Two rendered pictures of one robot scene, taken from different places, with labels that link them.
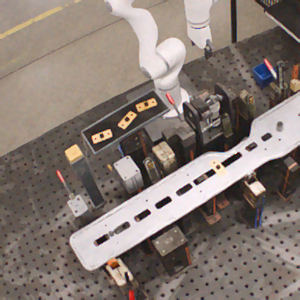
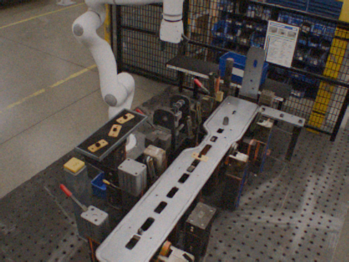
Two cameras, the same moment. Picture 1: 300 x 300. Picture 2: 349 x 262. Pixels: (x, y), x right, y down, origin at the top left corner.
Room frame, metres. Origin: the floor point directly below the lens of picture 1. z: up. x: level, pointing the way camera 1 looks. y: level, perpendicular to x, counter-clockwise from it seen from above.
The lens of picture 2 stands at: (0.08, 0.75, 2.04)
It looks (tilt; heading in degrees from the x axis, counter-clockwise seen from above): 35 degrees down; 323
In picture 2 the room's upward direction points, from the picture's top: 4 degrees clockwise
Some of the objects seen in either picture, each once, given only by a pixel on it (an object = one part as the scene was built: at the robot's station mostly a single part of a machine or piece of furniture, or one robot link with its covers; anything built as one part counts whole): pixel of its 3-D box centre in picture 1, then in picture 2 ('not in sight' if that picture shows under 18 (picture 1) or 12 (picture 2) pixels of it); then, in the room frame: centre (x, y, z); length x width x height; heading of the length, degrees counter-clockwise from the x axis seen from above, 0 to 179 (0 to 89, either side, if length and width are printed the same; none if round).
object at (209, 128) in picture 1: (209, 130); (171, 141); (1.24, -0.11, 0.94); 0.18 x 0.13 x 0.49; 117
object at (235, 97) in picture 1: (230, 119); not in sight; (1.31, -0.22, 0.91); 0.07 x 0.05 x 0.42; 27
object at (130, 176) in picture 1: (134, 190); (133, 199); (1.01, 0.25, 0.90); 0.13 x 0.10 x 0.41; 27
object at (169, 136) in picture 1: (173, 155); (151, 168); (1.16, 0.07, 0.90); 0.05 x 0.05 x 0.40; 27
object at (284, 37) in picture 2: not in sight; (280, 43); (1.39, -1.07, 1.30); 0.23 x 0.02 x 0.31; 27
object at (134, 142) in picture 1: (133, 150); (115, 171); (1.21, 0.24, 0.92); 0.10 x 0.08 x 0.45; 117
